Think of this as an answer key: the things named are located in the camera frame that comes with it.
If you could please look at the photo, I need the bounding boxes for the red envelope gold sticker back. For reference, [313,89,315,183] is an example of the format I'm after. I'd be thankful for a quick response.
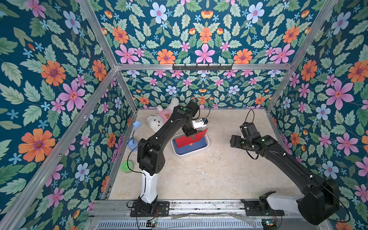
[174,129,208,148]

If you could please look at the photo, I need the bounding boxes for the white plastic storage box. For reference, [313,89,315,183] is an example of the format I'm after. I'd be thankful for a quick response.
[171,134,209,157]

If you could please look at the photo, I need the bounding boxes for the navy blue envelope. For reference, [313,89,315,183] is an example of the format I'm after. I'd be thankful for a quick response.
[177,136,208,155]

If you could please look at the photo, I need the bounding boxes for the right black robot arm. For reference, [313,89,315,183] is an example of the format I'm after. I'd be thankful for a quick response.
[230,122,340,226]

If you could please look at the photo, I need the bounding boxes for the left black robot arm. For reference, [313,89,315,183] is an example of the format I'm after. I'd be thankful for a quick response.
[137,101,200,176]

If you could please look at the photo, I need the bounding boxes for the white teddy bear pink shirt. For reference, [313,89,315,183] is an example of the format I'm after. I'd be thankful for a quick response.
[147,98,179,132]

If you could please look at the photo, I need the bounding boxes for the green tape roll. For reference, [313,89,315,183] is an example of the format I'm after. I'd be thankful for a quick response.
[120,160,134,173]

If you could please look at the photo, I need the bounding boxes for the small green circuit board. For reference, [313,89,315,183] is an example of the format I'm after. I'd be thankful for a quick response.
[261,219,278,230]

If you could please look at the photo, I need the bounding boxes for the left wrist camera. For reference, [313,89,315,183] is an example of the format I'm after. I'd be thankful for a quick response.
[192,118,209,129]

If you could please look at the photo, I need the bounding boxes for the black hook rail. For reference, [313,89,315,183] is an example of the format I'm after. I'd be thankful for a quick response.
[172,64,233,71]

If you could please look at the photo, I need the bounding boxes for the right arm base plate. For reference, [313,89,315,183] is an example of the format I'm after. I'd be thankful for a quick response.
[241,199,285,217]

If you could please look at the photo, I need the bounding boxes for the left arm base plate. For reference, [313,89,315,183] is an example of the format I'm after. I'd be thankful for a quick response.
[130,201,170,217]

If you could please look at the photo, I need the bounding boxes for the aluminium front rail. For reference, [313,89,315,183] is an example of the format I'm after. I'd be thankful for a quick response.
[89,199,301,218]

